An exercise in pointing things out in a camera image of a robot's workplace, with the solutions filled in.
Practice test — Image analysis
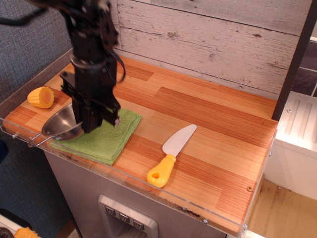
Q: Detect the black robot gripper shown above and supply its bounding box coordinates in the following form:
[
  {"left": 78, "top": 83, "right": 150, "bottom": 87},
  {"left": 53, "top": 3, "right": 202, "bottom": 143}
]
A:
[{"left": 60, "top": 59, "right": 121, "bottom": 133}]

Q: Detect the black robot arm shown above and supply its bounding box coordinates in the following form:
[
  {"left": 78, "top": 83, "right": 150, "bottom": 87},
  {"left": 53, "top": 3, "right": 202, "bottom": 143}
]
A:
[{"left": 30, "top": 0, "right": 122, "bottom": 133}]

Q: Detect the green folded cloth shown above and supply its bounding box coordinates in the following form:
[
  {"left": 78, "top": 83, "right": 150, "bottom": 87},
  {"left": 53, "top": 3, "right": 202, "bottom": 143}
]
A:
[{"left": 51, "top": 109, "right": 142, "bottom": 165}]

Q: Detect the yellow toy corn cob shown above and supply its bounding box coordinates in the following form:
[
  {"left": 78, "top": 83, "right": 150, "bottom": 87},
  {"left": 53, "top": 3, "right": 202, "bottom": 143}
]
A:
[{"left": 27, "top": 87, "right": 54, "bottom": 109}]

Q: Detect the clear acrylic front guard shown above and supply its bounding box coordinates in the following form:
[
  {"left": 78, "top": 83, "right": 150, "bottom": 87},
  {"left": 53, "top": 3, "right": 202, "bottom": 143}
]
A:
[{"left": 0, "top": 117, "right": 278, "bottom": 234}]

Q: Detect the silver dispenser panel with buttons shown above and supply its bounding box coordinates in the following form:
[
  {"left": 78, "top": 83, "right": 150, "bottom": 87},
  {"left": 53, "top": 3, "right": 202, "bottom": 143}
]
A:
[{"left": 98, "top": 194, "right": 159, "bottom": 238}]

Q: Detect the yellow object bottom left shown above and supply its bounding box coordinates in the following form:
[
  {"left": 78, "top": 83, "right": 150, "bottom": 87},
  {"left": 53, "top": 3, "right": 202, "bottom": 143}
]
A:
[{"left": 14, "top": 227, "right": 39, "bottom": 238}]

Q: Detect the yellow handled toy knife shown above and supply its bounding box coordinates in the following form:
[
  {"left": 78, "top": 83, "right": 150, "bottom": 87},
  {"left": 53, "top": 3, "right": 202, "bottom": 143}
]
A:
[{"left": 146, "top": 124, "right": 197, "bottom": 188}]

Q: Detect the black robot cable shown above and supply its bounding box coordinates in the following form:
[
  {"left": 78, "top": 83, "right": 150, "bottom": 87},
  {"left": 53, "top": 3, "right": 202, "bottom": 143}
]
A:
[{"left": 0, "top": 6, "right": 50, "bottom": 27}]

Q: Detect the dark wooden right post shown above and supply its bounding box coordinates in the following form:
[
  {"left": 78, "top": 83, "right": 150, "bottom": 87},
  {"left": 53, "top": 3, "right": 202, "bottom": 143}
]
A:
[{"left": 271, "top": 0, "right": 317, "bottom": 121}]

